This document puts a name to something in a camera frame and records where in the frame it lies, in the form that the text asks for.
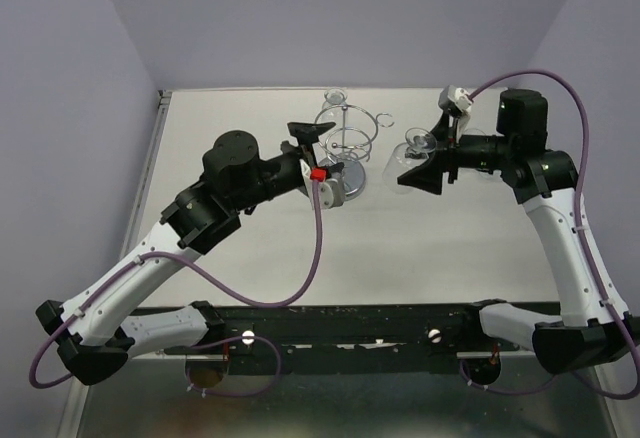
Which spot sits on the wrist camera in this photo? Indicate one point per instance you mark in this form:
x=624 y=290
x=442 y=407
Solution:
x=330 y=180
x=457 y=103

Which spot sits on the chrome wine glass rack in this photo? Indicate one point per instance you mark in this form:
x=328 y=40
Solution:
x=351 y=141

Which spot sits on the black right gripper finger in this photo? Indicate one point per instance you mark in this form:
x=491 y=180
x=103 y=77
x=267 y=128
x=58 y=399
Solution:
x=445 y=132
x=429 y=176

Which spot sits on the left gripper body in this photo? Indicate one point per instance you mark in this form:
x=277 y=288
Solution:
x=291 y=167

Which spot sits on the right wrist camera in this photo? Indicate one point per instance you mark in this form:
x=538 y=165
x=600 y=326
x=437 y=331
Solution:
x=457 y=103

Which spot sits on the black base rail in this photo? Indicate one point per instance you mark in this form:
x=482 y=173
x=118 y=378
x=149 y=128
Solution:
x=340 y=340

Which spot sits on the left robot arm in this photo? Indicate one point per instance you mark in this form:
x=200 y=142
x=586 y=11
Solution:
x=97 y=332

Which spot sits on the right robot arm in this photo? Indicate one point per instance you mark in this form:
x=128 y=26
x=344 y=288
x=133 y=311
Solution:
x=594 y=325

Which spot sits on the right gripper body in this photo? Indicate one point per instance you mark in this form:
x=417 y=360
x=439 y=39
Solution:
x=477 y=151

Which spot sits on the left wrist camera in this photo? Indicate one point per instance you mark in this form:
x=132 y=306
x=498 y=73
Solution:
x=330 y=180

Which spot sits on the aluminium frame rail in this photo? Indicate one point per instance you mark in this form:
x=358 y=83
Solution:
x=117 y=306

